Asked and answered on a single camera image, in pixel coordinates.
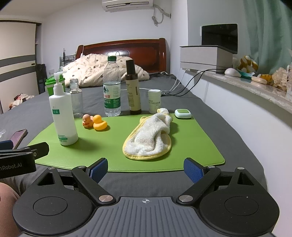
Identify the red wooden headboard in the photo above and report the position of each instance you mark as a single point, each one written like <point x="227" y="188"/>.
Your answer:
<point x="146" y="45"/>

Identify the small white bottle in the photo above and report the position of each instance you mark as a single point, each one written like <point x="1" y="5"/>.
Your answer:
<point x="154" y="102"/>

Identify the white wardrobe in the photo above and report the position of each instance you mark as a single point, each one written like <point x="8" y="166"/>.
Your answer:
<point x="16" y="45"/>

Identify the green curtain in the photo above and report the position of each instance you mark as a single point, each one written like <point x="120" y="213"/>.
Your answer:
<point x="269" y="34"/>

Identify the window sill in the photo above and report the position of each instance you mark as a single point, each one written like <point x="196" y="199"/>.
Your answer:
<point x="251" y="93"/>

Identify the round beige compact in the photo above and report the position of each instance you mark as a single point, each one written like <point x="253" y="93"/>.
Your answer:
<point x="259" y="80"/>

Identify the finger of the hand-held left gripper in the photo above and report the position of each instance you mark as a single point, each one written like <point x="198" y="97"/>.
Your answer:
<point x="5" y="144"/>
<point x="38" y="149"/>

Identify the orange duck toy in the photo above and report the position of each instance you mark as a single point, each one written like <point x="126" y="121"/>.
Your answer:
<point x="86" y="120"/>

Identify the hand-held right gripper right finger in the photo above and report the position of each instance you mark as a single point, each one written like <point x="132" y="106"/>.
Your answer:
<point x="194" y="171"/>

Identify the white and yellow plush toy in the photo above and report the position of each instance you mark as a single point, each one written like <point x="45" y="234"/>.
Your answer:
<point x="247" y="62"/>

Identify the yellow rubber duck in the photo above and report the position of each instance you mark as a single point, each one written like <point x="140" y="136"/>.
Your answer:
<point x="100" y="125"/>

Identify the brown spray bottle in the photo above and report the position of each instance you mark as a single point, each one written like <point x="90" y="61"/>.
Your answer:
<point x="133" y="91"/>

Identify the green mat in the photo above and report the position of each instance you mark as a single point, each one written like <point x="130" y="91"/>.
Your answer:
<point x="109" y="145"/>

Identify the white pump bottle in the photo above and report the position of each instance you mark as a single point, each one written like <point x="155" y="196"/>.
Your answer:
<point x="63" y="114"/>

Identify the white towel with yellow edge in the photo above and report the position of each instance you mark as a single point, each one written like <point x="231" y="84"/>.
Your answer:
<point x="146" y="139"/>

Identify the small green and white box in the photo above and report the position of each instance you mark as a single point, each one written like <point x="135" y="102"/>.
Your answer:
<point x="183" y="113"/>

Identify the beige crumpled object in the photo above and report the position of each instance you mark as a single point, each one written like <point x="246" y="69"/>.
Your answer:
<point x="281" y="78"/>

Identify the white air conditioner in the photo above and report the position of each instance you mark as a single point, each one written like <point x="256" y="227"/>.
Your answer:
<point x="127" y="4"/>

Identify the person's leg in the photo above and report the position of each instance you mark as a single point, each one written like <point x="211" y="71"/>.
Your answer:
<point x="6" y="193"/>

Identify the green tumbler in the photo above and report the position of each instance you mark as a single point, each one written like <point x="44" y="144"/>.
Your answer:
<point x="51" y="87"/>

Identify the cream patterned duvet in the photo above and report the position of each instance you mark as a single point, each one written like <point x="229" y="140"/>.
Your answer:
<point x="91" y="70"/>

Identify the dark bag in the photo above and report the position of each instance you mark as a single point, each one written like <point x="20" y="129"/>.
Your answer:
<point x="41" y="77"/>

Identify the white computer mouse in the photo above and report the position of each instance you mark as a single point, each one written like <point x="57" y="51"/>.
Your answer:
<point x="231" y="71"/>

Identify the smartphone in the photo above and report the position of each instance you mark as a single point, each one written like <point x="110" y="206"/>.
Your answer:
<point x="18" y="136"/>

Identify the small clear glass bottle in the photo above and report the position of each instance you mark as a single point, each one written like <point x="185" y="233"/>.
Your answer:
<point x="76" y="100"/>

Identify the clear plastic water bottle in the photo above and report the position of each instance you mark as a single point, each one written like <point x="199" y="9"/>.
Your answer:
<point x="112" y="91"/>

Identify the black monitor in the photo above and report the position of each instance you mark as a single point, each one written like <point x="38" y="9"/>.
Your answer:
<point x="219" y="35"/>

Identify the pile of clothes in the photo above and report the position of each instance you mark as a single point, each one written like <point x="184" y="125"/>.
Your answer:
<point x="22" y="98"/>

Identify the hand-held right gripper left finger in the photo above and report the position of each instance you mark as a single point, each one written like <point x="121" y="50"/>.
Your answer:
<point x="99" y="169"/>

